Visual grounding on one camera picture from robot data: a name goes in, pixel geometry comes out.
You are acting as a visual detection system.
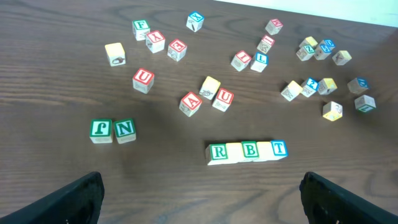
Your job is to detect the yellow block top right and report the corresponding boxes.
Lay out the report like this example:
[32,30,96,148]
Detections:
[299,36,318,49]

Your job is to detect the red U block left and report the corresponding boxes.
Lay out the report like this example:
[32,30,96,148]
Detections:
[132,68,155,94]

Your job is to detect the red E block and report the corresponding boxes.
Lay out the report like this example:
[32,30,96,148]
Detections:
[167,39,187,62]

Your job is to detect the blue 5 block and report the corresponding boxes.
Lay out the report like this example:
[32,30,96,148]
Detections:
[314,44,331,60]

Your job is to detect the blue X block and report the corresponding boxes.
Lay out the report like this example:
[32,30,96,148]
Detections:
[186,11,205,32]

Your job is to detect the yellow C block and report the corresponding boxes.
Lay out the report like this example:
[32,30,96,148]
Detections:
[199,76,221,100]

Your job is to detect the red I block upper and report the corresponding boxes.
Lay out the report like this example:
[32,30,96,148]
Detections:
[257,35,275,54]

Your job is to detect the yellow S block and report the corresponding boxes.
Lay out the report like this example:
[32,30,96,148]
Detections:
[280,80,303,101]

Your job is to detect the green B block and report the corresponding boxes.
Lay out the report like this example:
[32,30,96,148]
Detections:
[241,141,259,162]

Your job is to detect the yellow K block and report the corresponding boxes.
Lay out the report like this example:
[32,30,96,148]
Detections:
[318,78,338,95]

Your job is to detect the blue L block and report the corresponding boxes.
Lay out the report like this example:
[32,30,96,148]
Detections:
[250,52,269,72]

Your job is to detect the yellow block plain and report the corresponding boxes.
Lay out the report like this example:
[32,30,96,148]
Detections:
[104,42,126,67]

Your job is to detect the green N block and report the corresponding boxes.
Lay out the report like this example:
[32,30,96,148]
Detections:
[114,118,136,144]

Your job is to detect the blue D block upper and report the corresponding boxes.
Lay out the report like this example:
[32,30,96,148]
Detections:
[320,39,335,50]

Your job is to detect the yellow O block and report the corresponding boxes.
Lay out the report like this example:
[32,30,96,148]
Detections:
[255,141,274,162]

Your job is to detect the red M block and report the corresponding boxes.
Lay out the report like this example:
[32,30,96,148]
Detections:
[265,19,283,35]

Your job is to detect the green R block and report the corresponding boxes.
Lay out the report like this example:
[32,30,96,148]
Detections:
[205,144,229,166]

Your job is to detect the yellow snail block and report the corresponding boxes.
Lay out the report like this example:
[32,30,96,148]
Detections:
[322,101,343,121]

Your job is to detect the yellow 8 block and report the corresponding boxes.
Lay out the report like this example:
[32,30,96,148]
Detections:
[332,50,352,66]

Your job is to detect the yellow O block placed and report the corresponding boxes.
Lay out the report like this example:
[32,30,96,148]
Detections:
[226,142,244,164]

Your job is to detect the red I block lower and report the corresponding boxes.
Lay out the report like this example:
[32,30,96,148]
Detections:
[231,50,252,72]

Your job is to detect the red A block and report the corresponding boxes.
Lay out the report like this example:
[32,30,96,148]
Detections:
[179,91,203,117]

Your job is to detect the blue D block lower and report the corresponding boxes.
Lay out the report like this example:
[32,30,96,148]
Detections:
[347,77,369,95]

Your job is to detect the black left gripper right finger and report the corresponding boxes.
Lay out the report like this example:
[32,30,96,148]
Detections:
[299,172,397,224]

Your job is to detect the blue T block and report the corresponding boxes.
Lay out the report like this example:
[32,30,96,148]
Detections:
[271,140,289,160]

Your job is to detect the green J block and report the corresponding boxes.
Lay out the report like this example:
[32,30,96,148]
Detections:
[90,119,113,144]

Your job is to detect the blue d block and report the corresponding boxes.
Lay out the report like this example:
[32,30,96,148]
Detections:
[347,77,369,95]
[320,39,335,50]

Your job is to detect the red X block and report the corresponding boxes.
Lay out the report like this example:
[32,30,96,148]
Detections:
[146,30,165,54]

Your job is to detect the red i block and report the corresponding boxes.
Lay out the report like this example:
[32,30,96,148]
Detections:
[231,50,252,72]
[257,35,275,54]

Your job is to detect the red U block centre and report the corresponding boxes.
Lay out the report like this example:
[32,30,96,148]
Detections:
[212,88,234,112]

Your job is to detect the blue 2 block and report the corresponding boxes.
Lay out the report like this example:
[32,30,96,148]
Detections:
[301,78,318,98]

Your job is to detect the green F block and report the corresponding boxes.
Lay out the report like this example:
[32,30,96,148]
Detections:
[132,20,150,41]

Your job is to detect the green 7 block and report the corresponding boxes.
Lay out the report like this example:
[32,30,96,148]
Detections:
[354,95,376,113]

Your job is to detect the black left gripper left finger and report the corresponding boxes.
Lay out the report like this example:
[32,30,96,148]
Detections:
[1,172,104,224]

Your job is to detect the green Z block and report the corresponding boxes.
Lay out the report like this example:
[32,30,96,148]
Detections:
[296,45,315,61]

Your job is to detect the red u block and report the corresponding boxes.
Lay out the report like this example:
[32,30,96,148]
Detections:
[132,68,155,94]
[212,88,234,112]

